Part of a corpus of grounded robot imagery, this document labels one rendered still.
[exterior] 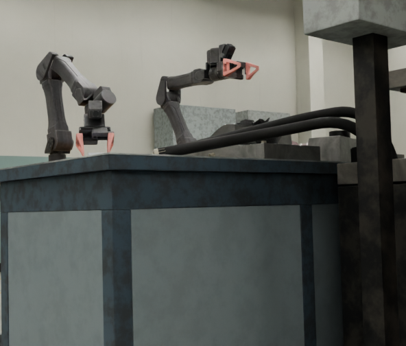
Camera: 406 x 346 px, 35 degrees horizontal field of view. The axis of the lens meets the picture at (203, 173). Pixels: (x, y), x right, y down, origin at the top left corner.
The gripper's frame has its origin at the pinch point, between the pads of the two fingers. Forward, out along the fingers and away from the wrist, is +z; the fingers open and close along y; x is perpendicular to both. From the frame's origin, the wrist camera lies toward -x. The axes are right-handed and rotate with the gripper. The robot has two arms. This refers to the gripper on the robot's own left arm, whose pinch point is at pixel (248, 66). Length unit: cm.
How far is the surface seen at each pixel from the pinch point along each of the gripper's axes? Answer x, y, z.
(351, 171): 43, -25, 65
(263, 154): 37, -32, 38
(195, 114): -54, 359, -454
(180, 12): -202, 380, -508
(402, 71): 15, -15, 75
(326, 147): 32.3, 10.1, 28.5
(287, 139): 29.8, -8.6, 26.4
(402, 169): 43, -26, 81
